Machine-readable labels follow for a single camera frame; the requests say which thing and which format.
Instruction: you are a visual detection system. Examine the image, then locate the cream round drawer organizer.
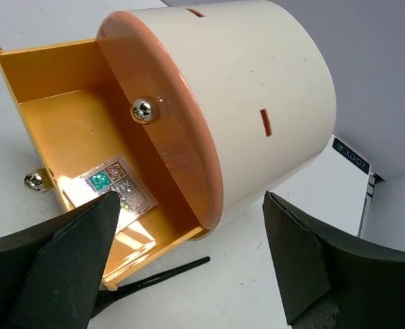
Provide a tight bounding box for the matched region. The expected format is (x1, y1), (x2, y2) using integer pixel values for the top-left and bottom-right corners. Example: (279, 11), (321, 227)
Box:
(95, 0), (336, 241)

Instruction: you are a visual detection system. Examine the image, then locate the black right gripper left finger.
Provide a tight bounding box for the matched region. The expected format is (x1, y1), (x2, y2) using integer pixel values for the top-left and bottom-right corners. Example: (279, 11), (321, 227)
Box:
(0, 191), (121, 328)

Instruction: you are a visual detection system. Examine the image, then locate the blue logo sticker right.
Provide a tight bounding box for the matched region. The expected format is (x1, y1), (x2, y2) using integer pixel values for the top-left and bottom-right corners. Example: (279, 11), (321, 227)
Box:
(332, 137), (371, 174)

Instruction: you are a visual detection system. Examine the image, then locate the peach top drawer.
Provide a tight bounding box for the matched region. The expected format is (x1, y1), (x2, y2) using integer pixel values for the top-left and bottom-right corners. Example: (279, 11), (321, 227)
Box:
(97, 11), (223, 230)

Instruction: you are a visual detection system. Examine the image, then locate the black small makeup brush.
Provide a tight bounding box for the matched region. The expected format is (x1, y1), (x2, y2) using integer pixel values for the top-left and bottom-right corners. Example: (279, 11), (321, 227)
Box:
(90, 256), (211, 318)

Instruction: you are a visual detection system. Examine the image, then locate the colourful glitter eyeshadow palette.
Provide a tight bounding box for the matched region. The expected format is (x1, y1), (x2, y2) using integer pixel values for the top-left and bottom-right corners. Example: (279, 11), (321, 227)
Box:
(79, 154), (158, 232)

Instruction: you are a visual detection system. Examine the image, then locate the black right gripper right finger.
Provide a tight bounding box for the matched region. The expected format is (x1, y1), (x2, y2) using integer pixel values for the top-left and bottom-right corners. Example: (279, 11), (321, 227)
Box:
(262, 192), (405, 328)

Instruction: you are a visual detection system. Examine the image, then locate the yellow drawer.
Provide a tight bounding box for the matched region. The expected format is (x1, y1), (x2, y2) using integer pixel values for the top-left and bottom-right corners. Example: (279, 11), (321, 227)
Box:
(0, 39), (207, 290)

